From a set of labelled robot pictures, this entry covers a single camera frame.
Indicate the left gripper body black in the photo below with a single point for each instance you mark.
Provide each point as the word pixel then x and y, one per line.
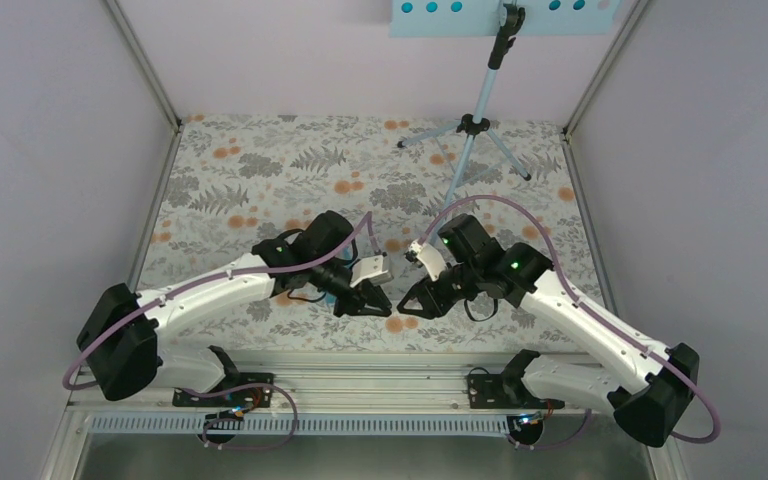
pixel 345 304

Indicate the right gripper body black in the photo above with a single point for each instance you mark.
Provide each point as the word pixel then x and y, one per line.
pixel 469 286

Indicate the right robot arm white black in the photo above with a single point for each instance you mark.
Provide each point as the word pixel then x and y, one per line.
pixel 644 384

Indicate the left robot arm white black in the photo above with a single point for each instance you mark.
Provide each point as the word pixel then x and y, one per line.
pixel 129 342

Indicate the floral patterned table mat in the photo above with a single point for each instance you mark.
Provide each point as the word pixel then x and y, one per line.
pixel 240 179

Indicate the light blue music stand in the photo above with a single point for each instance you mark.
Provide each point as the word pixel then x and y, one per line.
pixel 504 22

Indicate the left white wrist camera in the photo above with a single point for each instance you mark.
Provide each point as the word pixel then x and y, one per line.
pixel 375 269

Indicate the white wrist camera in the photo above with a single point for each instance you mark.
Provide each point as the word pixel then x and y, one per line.
pixel 428 257
pixel 375 269

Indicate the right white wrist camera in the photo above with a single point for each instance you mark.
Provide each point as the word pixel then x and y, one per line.
pixel 428 257

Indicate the aluminium mounting rail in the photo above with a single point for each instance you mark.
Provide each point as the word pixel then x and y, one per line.
pixel 391 384

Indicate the right aluminium frame post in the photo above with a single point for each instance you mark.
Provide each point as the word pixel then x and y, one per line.
pixel 630 18

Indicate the aluminium frame post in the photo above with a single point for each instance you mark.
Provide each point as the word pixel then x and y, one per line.
pixel 630 18
pixel 144 64

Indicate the left aluminium frame post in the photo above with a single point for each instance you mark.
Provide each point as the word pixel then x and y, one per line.
pixel 144 64

